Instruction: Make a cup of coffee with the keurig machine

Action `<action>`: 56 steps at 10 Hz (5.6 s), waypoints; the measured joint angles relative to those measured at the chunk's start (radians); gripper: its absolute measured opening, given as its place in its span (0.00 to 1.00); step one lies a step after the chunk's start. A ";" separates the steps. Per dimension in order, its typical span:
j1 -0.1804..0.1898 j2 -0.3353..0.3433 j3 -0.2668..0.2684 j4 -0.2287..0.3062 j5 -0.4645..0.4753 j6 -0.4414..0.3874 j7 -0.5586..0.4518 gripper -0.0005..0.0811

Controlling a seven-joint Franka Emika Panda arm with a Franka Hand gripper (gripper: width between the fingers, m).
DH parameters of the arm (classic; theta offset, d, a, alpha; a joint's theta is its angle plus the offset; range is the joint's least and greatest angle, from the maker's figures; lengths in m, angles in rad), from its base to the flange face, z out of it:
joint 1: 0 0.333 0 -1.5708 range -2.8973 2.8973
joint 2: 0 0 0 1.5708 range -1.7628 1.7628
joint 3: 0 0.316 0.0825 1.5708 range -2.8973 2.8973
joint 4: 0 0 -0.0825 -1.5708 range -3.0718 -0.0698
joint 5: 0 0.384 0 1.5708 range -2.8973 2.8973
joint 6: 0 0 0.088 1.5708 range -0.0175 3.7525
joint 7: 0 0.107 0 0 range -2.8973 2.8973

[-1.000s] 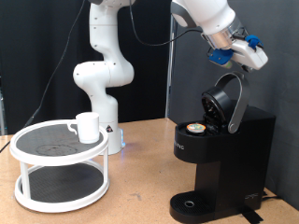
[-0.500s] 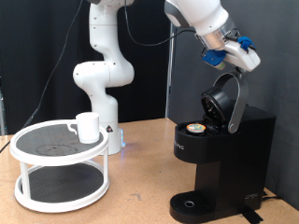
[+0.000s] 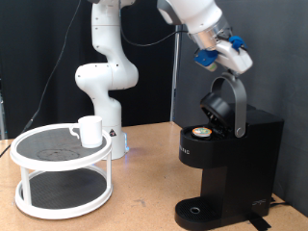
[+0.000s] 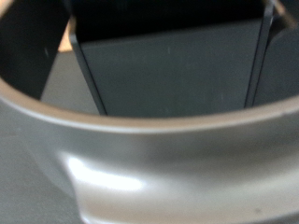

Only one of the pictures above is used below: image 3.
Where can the white mug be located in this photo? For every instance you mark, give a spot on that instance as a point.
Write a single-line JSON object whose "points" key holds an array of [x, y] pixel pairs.
{"points": [[91, 131]]}

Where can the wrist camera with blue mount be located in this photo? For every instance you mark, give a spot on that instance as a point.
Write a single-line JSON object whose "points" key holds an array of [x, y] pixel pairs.
{"points": [[205, 57]]}

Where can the vertical metal corner strip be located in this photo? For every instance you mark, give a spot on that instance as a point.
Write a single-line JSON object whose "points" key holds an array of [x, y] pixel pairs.
{"points": [[175, 77]]}

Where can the black Keurig coffee machine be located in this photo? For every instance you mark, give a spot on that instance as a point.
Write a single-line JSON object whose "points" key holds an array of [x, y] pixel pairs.
{"points": [[237, 166]]}

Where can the black tape strip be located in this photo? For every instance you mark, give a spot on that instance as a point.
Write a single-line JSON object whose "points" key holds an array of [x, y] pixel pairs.
{"points": [[260, 224]]}

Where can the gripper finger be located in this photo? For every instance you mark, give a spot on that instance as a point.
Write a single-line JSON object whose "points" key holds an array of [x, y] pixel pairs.
{"points": [[234, 73]]}

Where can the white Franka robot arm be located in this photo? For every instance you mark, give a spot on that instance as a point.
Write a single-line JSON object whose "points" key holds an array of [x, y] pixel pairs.
{"points": [[106, 73]]}

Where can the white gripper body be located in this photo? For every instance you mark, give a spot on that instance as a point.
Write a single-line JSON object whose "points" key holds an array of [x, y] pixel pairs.
{"points": [[236, 59]]}

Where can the white two-tier turntable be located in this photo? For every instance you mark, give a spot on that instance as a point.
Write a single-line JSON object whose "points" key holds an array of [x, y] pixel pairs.
{"points": [[64, 189]]}

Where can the grey metal frame post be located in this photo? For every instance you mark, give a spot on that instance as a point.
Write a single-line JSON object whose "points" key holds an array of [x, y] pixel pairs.
{"points": [[2, 118]]}

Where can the orange-rimmed coffee pod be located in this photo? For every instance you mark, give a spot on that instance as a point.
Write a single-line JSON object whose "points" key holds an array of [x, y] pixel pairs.
{"points": [[202, 131]]}

